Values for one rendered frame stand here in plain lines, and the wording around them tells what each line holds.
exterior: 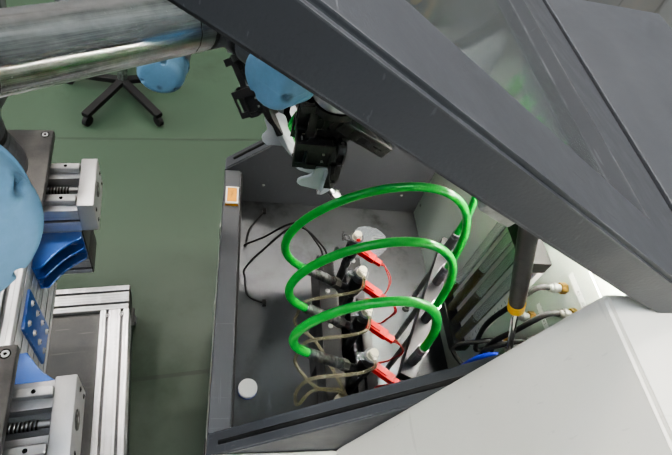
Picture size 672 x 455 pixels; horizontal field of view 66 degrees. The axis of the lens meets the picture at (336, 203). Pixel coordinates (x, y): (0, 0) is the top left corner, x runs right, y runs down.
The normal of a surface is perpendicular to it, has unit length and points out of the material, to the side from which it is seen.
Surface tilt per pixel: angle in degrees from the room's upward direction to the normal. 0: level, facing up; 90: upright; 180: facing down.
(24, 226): 83
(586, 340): 76
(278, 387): 0
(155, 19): 45
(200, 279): 0
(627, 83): 0
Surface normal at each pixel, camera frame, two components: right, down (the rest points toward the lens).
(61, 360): 0.22, -0.62
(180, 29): 0.78, 0.32
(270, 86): -0.66, 0.48
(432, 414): -0.89, -0.21
